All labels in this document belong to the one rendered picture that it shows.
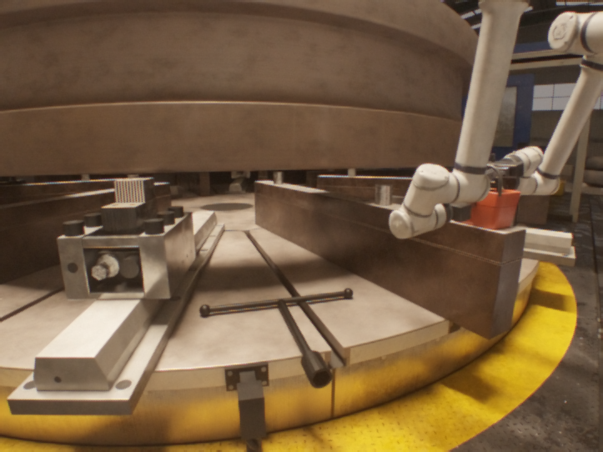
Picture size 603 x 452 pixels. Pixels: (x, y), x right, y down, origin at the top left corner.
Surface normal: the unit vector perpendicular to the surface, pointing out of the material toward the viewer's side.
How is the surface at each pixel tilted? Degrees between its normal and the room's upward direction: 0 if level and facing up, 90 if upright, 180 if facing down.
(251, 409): 90
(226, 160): 90
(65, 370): 90
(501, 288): 90
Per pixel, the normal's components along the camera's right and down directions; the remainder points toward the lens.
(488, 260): -0.88, 0.10
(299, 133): 0.33, 0.20
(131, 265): 0.11, 0.21
